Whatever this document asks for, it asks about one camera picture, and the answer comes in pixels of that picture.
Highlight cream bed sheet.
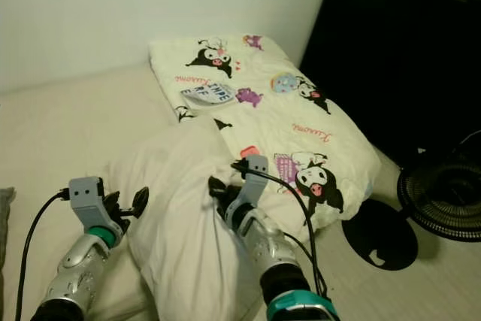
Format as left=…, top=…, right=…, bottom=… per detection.
left=0, top=65, right=181, bottom=321

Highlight black fan head grille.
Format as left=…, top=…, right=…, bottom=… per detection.
left=397, top=129, right=481, bottom=243

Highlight round black fan base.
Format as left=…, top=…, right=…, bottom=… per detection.
left=342, top=199, right=419, bottom=271

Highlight white pillow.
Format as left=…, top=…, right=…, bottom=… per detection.
left=105, top=122, right=316, bottom=321

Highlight large black case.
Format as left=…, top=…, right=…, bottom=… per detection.
left=299, top=0, right=481, bottom=171

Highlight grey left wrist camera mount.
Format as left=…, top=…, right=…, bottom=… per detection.
left=68, top=177, right=117, bottom=232

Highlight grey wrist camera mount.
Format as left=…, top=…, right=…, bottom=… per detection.
left=68, top=177, right=117, bottom=232
left=229, top=154, right=270, bottom=213

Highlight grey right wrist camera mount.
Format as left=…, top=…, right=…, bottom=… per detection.
left=229, top=154, right=270, bottom=213

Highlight cream cartoon print quilt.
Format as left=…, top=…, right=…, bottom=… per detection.
left=149, top=33, right=383, bottom=243

